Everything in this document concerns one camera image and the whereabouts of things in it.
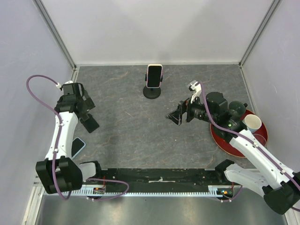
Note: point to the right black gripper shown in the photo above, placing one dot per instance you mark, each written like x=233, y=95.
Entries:
x=184, y=106

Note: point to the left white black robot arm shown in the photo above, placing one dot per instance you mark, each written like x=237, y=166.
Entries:
x=58, y=172

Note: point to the right aluminium frame post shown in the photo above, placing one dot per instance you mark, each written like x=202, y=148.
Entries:
x=259, y=31

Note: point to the red round tray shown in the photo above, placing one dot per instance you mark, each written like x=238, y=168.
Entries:
x=222, y=140

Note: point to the left aluminium frame post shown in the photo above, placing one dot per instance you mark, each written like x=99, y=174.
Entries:
x=52, y=28

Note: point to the aluminium frame post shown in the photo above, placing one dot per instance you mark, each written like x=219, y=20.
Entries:
x=52, y=28
x=259, y=31

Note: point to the white blue mug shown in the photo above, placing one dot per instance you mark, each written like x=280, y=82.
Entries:
x=252, y=122

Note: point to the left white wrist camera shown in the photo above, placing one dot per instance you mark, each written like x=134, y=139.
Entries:
x=60, y=86

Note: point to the clear glass cup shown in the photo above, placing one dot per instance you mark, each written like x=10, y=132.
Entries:
x=260, y=139

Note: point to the light blue phone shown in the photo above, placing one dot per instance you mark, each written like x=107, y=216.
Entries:
x=77, y=146

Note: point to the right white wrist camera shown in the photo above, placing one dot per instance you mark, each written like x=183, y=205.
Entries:
x=196, y=89

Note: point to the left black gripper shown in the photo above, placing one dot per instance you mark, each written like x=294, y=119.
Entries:
x=87, y=104

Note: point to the dark green cup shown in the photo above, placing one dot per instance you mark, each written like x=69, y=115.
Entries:
x=237, y=108

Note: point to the light blue cable duct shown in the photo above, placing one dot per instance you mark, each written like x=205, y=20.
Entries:
x=92, y=192

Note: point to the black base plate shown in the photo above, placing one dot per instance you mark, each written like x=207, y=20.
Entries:
x=145, y=175

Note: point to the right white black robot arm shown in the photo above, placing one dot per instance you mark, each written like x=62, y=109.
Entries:
x=276, y=183

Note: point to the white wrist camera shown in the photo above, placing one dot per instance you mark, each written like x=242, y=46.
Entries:
x=196, y=89
x=60, y=86

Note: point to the small black phone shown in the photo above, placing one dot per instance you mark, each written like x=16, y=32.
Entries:
x=89, y=123

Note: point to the black phone stand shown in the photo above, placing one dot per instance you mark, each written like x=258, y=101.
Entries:
x=152, y=93

